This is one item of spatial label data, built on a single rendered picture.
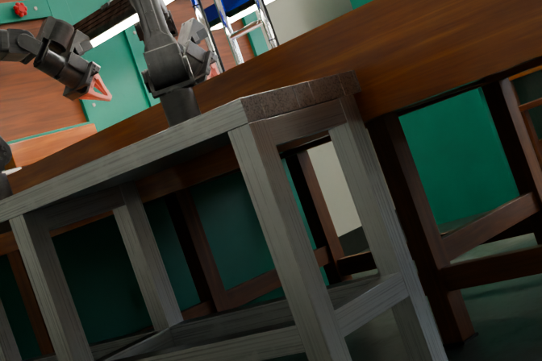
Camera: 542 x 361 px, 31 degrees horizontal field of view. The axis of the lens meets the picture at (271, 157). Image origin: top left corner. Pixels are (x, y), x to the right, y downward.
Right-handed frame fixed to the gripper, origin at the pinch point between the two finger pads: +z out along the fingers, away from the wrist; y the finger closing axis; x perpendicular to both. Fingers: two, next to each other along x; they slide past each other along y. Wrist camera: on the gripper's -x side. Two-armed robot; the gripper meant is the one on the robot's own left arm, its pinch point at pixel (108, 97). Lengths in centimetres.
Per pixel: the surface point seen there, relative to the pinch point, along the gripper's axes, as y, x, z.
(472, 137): 83, -144, 240
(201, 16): -5.6, -33.0, 16.2
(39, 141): 44.3, -4.3, 6.2
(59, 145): 44.3, -6.2, 12.2
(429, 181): 114, -131, 248
